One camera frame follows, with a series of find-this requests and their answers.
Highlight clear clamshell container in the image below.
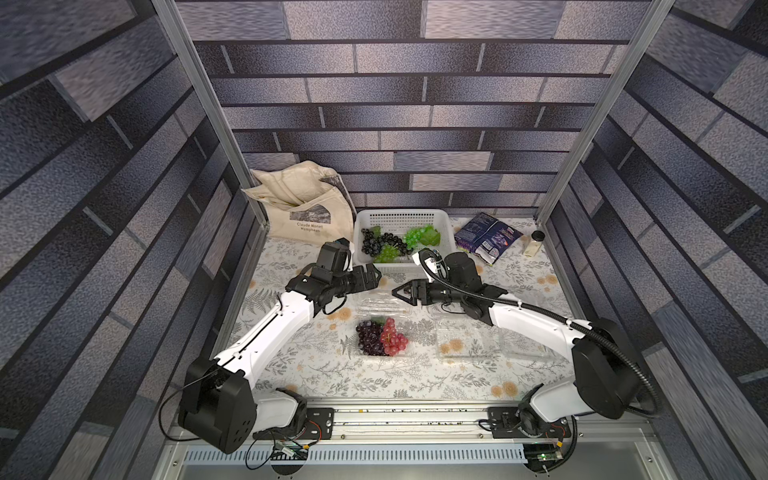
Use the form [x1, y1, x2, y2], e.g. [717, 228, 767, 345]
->
[349, 290, 434, 360]
[433, 304, 506, 361]

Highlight dark purple grape bunch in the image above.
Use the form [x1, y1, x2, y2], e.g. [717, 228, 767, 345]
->
[356, 320, 386, 356]

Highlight red grape bunch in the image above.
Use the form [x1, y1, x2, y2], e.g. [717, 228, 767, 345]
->
[379, 318, 409, 357]

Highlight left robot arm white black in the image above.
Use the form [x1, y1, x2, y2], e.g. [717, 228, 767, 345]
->
[178, 238, 382, 454]

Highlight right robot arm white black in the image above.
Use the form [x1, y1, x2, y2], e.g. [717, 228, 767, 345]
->
[392, 249, 649, 431]

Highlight black grape bunch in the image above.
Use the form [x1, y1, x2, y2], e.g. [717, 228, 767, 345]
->
[361, 226, 412, 259]

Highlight green grape bunch front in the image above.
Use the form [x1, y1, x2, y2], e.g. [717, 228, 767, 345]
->
[374, 244, 401, 263]

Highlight green grape bunch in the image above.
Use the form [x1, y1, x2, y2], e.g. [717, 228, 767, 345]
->
[374, 244, 401, 263]
[403, 225, 441, 249]

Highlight dark blue snack bag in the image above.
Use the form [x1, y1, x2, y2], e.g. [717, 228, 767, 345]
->
[454, 213, 523, 265]

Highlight green grape bunch right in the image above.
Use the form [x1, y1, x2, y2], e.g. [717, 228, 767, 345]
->
[403, 225, 441, 249]

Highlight white plastic basket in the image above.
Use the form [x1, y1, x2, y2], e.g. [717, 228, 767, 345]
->
[353, 209, 457, 275]

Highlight beige canvas tote bag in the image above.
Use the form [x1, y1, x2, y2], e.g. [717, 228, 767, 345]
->
[243, 161, 357, 245]

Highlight small black-capped bottle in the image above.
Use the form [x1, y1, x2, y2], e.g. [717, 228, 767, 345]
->
[523, 230, 546, 258]

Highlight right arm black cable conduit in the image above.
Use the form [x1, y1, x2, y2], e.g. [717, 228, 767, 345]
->
[417, 248, 660, 418]

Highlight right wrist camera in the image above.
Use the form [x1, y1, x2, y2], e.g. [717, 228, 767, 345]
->
[412, 248, 435, 271]

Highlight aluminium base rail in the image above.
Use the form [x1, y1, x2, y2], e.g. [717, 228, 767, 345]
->
[157, 398, 660, 479]

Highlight left aluminium frame post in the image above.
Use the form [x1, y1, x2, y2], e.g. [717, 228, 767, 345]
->
[149, 0, 269, 224]

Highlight aluminium frame post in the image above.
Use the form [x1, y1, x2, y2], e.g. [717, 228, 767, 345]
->
[149, 0, 269, 224]
[535, 0, 675, 229]

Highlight right aluminium frame post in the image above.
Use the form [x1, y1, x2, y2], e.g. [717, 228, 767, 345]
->
[535, 0, 675, 229]

